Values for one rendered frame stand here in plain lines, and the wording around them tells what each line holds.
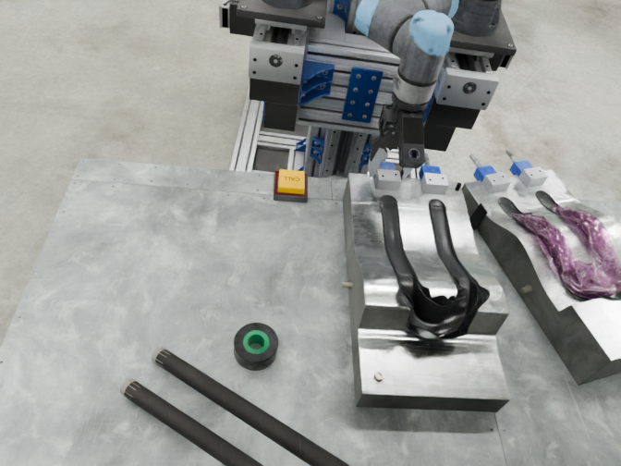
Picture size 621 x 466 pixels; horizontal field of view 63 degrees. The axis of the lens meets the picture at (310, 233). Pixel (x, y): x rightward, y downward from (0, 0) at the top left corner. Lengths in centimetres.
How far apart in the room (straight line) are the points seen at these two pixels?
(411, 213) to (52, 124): 202
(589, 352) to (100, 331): 90
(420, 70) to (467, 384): 56
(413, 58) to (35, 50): 262
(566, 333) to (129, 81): 246
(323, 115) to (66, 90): 171
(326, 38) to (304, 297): 76
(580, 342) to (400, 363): 35
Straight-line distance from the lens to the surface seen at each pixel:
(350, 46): 147
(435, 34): 93
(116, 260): 110
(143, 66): 308
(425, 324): 97
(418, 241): 106
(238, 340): 93
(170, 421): 88
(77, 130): 269
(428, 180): 115
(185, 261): 107
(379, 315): 91
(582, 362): 110
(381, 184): 112
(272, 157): 217
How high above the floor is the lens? 166
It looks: 50 degrees down
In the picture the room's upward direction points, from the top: 11 degrees clockwise
